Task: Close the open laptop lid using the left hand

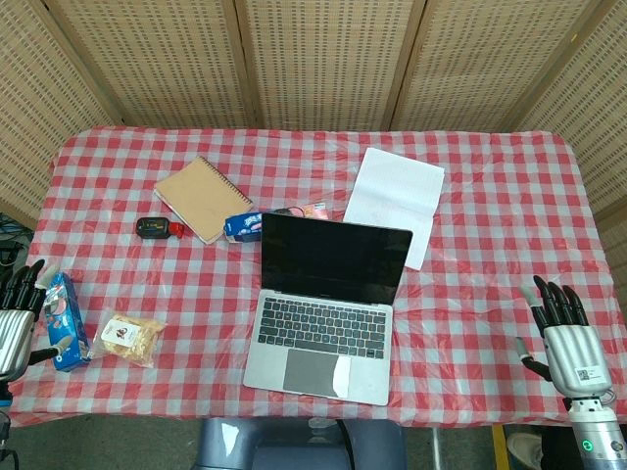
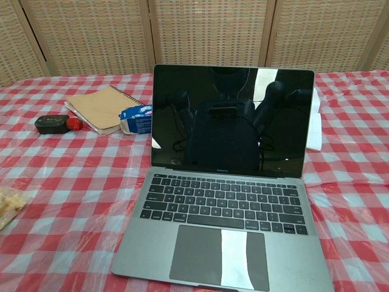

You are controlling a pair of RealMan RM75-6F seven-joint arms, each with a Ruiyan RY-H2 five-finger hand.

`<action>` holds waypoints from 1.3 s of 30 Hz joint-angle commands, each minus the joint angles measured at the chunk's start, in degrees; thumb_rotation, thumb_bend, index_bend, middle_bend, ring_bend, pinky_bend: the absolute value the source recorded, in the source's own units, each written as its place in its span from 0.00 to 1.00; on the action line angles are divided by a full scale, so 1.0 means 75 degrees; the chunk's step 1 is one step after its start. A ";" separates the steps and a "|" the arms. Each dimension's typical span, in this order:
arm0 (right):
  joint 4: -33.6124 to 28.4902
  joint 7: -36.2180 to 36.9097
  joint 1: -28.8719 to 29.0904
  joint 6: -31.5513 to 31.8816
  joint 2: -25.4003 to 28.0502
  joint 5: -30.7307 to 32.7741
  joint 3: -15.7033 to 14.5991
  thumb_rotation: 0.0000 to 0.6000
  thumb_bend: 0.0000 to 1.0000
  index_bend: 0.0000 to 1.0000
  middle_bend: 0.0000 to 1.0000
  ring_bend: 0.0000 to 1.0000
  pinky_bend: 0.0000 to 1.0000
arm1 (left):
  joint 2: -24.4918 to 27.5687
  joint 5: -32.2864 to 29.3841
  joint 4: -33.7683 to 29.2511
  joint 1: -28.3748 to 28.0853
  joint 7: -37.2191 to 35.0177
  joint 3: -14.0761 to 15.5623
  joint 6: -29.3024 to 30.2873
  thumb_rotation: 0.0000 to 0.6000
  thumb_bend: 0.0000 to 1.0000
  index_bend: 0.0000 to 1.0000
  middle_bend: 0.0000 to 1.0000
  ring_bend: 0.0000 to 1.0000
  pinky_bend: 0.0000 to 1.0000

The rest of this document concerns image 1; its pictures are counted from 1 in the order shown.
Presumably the clear bag of snacks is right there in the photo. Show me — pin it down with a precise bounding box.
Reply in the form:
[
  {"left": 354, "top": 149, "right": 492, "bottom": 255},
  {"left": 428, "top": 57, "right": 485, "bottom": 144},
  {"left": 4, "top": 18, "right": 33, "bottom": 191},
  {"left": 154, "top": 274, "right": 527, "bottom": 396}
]
[{"left": 91, "top": 308, "right": 168, "bottom": 369}]

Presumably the white shoe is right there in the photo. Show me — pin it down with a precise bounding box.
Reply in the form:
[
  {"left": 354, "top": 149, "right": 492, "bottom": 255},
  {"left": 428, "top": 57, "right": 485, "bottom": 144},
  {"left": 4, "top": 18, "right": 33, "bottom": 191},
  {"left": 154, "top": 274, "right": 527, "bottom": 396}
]
[{"left": 506, "top": 432, "right": 545, "bottom": 470}]

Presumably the black cable bundle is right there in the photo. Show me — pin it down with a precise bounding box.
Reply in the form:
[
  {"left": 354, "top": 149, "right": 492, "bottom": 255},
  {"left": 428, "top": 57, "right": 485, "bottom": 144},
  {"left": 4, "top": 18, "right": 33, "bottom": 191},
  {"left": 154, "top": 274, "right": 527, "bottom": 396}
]
[{"left": 0, "top": 211, "right": 31, "bottom": 275}]

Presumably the blue cookie sleeve pack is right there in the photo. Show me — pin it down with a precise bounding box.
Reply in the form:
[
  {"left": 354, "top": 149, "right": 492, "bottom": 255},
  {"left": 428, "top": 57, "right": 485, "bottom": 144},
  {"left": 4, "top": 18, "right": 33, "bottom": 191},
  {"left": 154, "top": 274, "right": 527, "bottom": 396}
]
[{"left": 223, "top": 208, "right": 305, "bottom": 244}]

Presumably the silver laptop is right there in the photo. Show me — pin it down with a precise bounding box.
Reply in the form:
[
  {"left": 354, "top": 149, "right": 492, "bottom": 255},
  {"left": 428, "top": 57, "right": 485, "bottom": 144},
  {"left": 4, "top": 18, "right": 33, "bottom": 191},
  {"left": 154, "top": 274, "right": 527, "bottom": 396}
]
[{"left": 243, "top": 211, "right": 414, "bottom": 407}]

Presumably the bamboo screen panel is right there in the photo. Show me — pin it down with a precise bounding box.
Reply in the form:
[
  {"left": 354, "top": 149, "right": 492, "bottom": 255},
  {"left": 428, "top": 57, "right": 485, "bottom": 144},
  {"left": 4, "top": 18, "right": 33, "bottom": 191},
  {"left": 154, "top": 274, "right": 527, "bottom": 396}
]
[
  {"left": 233, "top": 0, "right": 428, "bottom": 132},
  {"left": 390, "top": 0, "right": 604, "bottom": 133},
  {"left": 512, "top": 0, "right": 627, "bottom": 275},
  {"left": 42, "top": 0, "right": 262, "bottom": 129},
  {"left": 0, "top": 0, "right": 120, "bottom": 232}
]

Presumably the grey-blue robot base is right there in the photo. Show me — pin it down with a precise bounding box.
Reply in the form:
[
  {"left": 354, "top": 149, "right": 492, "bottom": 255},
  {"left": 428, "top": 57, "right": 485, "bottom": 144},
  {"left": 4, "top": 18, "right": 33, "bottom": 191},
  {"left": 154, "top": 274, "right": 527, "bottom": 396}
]
[{"left": 194, "top": 417, "right": 409, "bottom": 470}]

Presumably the blue cookie box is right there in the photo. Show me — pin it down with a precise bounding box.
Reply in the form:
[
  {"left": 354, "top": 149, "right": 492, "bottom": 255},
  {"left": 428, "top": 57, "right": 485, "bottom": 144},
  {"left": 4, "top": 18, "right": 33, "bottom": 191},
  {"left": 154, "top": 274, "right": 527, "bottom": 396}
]
[{"left": 42, "top": 271, "right": 94, "bottom": 372}]

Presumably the red white checkered tablecloth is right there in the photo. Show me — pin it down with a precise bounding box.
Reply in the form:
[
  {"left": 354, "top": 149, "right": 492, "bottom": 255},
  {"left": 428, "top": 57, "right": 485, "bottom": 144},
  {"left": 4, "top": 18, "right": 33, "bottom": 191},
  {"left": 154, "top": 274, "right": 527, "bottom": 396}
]
[{"left": 8, "top": 125, "right": 619, "bottom": 432}]

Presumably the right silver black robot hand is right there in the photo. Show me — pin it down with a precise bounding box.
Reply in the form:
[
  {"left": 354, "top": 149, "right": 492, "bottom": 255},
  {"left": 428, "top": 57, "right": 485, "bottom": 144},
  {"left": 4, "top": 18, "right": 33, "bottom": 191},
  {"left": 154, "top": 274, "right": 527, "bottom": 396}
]
[{"left": 513, "top": 274, "right": 616, "bottom": 400}]

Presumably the black device with red clip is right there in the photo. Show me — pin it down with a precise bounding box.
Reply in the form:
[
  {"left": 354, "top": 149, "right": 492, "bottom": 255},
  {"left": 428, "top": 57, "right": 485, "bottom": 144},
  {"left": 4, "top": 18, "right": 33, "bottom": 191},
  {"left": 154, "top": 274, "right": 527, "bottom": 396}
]
[{"left": 135, "top": 216, "right": 187, "bottom": 242}]

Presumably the white lined paper pad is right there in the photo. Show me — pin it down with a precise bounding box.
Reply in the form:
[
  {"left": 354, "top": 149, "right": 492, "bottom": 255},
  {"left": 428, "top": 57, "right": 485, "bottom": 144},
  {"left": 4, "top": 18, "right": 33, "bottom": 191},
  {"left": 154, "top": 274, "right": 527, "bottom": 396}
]
[{"left": 342, "top": 146, "right": 447, "bottom": 271}]

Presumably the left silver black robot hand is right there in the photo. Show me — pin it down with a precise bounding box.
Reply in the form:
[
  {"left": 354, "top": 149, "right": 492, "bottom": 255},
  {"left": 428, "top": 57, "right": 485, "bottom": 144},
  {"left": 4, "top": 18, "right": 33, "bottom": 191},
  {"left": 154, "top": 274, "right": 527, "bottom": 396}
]
[{"left": 0, "top": 258, "right": 68, "bottom": 385}]

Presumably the brown spiral notebook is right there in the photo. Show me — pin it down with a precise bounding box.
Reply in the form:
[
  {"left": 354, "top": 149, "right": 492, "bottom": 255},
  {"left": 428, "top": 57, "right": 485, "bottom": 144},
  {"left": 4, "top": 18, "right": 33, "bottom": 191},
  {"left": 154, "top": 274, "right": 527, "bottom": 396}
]
[{"left": 153, "top": 156, "right": 255, "bottom": 247}]

